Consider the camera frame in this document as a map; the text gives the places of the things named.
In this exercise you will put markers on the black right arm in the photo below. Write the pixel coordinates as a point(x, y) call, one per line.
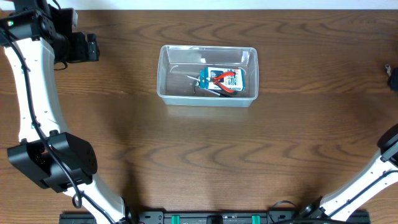
point(380, 173)

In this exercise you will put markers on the screwdriver yellow collar black handle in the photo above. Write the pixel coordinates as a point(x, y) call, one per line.
point(193, 78)

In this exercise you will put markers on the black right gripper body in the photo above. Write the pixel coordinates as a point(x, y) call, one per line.
point(393, 83)

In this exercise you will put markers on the silver wrench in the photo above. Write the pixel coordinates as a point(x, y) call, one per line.
point(388, 69)

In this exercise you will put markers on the clear plastic container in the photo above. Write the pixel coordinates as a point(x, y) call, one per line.
point(177, 61)

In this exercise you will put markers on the red handled pliers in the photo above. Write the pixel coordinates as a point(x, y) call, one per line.
point(216, 81)

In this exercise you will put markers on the small claw hammer black handle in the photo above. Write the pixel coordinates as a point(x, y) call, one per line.
point(195, 85)

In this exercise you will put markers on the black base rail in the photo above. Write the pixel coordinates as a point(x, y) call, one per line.
point(207, 218)

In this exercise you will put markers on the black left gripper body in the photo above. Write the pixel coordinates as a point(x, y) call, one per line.
point(92, 47)

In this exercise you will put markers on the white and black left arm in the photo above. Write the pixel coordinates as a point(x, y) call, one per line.
point(35, 37)

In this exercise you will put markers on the blue white screwdriver box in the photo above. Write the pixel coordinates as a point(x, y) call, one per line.
point(236, 83)

